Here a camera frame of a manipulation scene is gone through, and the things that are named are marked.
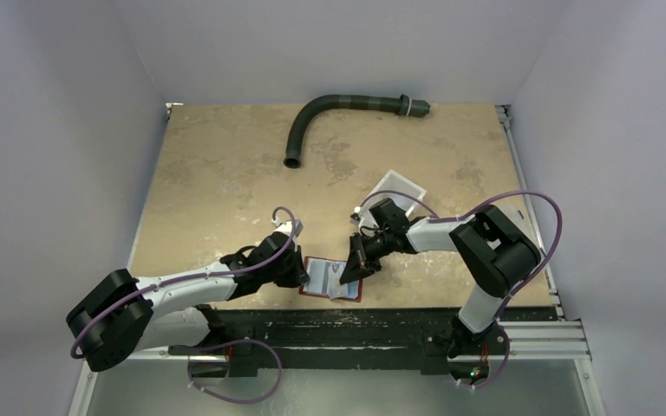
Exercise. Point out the aluminium frame rail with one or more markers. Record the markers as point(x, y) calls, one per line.
point(534, 319)

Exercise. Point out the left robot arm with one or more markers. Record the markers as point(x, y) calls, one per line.
point(123, 314)

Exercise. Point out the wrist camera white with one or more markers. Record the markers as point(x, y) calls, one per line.
point(361, 218)
point(291, 228)

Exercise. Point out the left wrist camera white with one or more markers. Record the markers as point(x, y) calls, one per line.
point(291, 228)

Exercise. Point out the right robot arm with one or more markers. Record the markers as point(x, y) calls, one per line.
point(494, 249)

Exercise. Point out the white plastic card box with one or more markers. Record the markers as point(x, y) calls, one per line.
point(400, 189)

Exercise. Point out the white VIP card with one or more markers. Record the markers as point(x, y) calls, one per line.
point(320, 272)

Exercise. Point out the black front table rail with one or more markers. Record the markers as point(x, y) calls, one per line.
point(421, 339)

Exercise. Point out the red card holder wallet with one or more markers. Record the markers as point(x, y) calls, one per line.
point(304, 293)

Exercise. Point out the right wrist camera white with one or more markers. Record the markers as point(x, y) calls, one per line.
point(361, 218)

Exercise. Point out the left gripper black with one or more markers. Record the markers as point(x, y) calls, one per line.
point(298, 275)

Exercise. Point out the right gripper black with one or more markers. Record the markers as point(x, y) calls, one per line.
point(361, 252)

